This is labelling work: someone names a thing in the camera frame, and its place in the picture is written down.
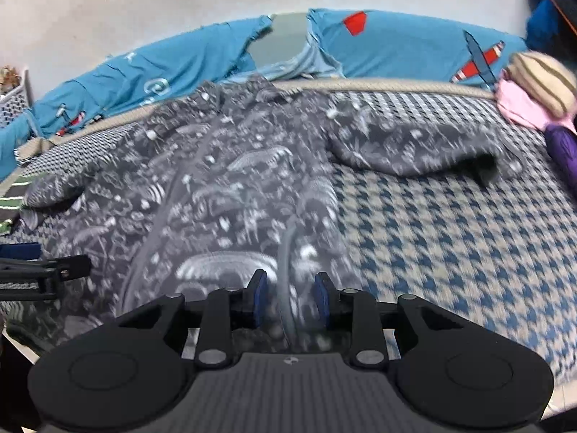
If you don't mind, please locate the green striped folded garment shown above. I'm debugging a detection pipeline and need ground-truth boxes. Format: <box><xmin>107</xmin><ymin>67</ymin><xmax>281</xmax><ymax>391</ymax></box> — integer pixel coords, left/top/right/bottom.
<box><xmin>0</xmin><ymin>174</ymin><xmax>46</xmax><ymax>235</ymax></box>

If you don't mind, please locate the pink cloth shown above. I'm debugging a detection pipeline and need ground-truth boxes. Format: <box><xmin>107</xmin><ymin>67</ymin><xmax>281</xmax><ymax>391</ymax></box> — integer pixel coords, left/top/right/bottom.
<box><xmin>496</xmin><ymin>79</ymin><xmax>577</xmax><ymax>131</ymax></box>

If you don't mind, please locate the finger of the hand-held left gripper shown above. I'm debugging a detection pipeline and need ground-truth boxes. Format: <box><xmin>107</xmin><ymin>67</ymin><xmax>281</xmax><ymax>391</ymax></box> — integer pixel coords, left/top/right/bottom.
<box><xmin>0</xmin><ymin>242</ymin><xmax>42</xmax><ymax>262</ymax></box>
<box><xmin>0</xmin><ymin>255</ymin><xmax>91</xmax><ymax>302</ymax></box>

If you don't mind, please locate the grey printed fleece jacket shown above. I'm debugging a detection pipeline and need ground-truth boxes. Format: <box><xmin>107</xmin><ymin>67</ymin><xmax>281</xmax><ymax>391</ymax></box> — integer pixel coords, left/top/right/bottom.
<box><xmin>20</xmin><ymin>74</ymin><xmax>526</xmax><ymax>357</ymax></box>

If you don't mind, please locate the grey headboard panel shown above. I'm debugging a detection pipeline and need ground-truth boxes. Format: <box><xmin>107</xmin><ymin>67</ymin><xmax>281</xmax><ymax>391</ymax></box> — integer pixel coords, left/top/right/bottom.
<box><xmin>250</xmin><ymin>13</ymin><xmax>312</xmax><ymax>70</ymax></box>

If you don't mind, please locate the blue jacket orange trim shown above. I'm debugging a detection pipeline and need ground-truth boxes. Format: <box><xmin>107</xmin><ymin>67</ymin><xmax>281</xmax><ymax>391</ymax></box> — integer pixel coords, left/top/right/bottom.
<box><xmin>525</xmin><ymin>0</ymin><xmax>577</xmax><ymax>46</ymax></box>

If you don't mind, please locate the purple garment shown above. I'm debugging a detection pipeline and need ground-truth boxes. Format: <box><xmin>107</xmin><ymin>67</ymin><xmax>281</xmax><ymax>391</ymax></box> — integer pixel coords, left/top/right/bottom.
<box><xmin>543</xmin><ymin>124</ymin><xmax>577</xmax><ymax>174</ymax></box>

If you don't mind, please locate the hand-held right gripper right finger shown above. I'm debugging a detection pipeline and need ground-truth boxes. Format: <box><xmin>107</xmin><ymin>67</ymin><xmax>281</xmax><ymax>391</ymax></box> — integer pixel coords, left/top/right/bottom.
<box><xmin>314</xmin><ymin>272</ymin><xmax>465</xmax><ymax>368</ymax></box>

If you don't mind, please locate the blue aeroplane print sheet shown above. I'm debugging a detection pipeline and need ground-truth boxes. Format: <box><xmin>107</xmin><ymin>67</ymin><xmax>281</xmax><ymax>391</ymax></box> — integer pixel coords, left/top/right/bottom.
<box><xmin>0</xmin><ymin>8</ymin><xmax>528</xmax><ymax>181</ymax></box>

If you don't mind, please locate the white plastic basket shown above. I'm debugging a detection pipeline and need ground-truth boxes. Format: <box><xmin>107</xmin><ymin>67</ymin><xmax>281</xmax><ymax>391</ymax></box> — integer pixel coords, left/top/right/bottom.
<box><xmin>0</xmin><ymin>67</ymin><xmax>32</xmax><ymax>129</ymax></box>

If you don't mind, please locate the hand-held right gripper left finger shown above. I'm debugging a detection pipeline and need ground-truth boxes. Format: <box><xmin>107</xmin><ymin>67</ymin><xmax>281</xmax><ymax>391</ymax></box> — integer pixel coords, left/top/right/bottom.
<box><xmin>118</xmin><ymin>269</ymin><xmax>269</xmax><ymax>368</ymax></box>

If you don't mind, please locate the beige striped knitted hat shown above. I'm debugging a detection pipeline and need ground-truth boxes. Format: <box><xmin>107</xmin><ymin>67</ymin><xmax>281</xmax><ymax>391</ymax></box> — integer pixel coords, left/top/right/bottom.
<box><xmin>502</xmin><ymin>52</ymin><xmax>577</xmax><ymax>115</ymax></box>

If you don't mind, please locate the houndstooth mattress cover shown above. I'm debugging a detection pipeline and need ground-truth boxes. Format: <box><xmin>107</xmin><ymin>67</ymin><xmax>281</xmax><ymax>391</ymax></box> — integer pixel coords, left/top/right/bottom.
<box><xmin>0</xmin><ymin>76</ymin><xmax>577</xmax><ymax>416</ymax></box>

